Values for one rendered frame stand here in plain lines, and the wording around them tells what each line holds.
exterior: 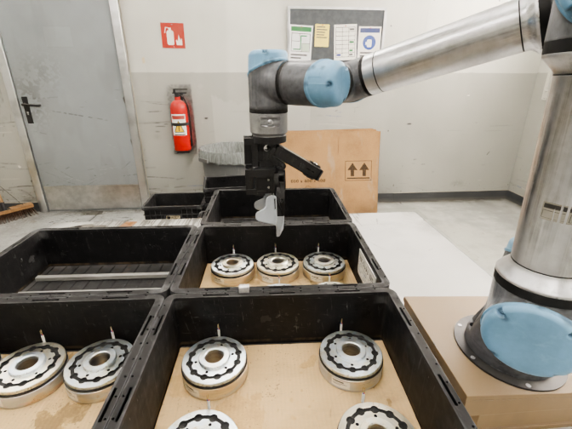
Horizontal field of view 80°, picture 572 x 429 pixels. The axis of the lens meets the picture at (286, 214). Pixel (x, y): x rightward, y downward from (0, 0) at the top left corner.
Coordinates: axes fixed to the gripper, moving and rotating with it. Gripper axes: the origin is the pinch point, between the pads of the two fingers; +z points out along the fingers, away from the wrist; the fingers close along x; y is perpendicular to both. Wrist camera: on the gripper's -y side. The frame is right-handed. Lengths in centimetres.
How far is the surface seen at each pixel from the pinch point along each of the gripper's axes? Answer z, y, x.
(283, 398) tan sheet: 14.1, 3.0, 32.5
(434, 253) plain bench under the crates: 27, -58, -30
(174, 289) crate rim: 4.2, 20.5, 16.3
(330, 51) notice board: -52, -78, -274
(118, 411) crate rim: 4.2, 22.7, 40.0
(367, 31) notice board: -70, -111, -272
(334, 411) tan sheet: 14.1, -4.0, 35.5
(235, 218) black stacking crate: 14.4, 10.9, -40.6
